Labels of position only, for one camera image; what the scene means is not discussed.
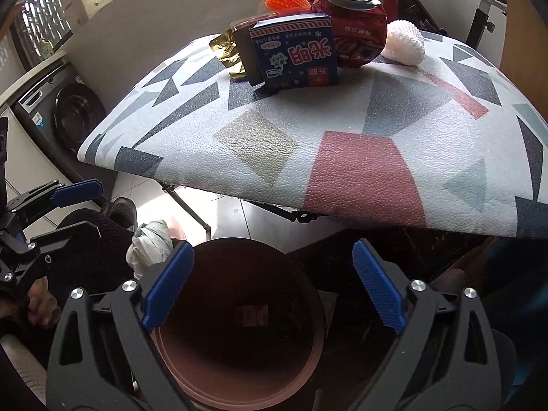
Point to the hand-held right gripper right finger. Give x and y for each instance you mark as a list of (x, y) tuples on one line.
[(379, 284)]

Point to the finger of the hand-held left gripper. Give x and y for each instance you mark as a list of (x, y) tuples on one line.
[(72, 233), (75, 192)]

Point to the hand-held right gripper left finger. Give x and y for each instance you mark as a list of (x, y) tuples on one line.
[(169, 284)]

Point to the brown plastic bin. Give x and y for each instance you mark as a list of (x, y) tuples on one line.
[(239, 274)]

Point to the gold foil wrapper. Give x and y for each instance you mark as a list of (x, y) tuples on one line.
[(224, 49)]

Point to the white foam fruit net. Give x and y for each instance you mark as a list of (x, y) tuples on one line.
[(404, 43)]

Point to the blue printed carton box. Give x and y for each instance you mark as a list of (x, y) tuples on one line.
[(295, 55)]

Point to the red snack bag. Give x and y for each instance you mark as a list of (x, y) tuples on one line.
[(359, 34)]

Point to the person's left forearm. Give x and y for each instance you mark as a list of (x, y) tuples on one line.
[(19, 359)]

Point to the person's left hand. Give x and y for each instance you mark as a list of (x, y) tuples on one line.
[(43, 306)]

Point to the black ribbed cloth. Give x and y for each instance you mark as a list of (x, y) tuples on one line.
[(94, 244)]

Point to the white plastic bag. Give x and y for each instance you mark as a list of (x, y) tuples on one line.
[(147, 244)]

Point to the grey washing machine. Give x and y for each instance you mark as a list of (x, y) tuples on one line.
[(77, 111)]

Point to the person's blue trouser leg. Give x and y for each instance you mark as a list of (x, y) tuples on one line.
[(526, 308)]

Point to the table with geometric cloth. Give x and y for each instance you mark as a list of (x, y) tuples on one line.
[(342, 137)]

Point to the patterned window grille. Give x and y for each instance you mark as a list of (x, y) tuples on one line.
[(40, 13)]

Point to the wooden panel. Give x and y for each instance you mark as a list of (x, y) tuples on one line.
[(524, 21)]

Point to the black folding table frame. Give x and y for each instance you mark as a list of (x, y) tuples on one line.
[(190, 212)]

